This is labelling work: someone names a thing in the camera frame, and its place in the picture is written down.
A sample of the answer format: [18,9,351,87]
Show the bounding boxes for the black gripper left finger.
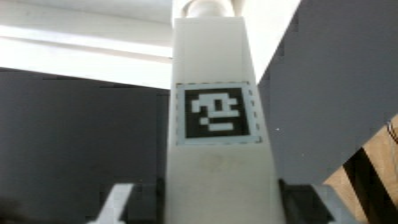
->
[88,178,166,224]

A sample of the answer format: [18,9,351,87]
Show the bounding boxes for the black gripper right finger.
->
[279,180,361,224]

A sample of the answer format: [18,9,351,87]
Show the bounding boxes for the white desk leg with tag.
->
[166,0,287,224]

